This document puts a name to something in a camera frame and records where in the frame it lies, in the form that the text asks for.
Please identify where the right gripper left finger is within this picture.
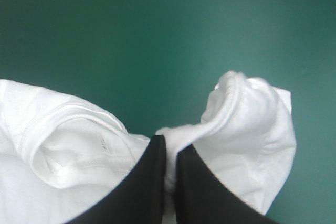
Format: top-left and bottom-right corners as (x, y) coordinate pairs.
(84, 134), (168, 224)

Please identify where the white T-shirt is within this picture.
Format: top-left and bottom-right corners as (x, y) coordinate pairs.
(0, 70), (298, 224)

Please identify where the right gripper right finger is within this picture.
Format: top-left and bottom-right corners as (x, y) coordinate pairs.
(173, 144), (269, 224)

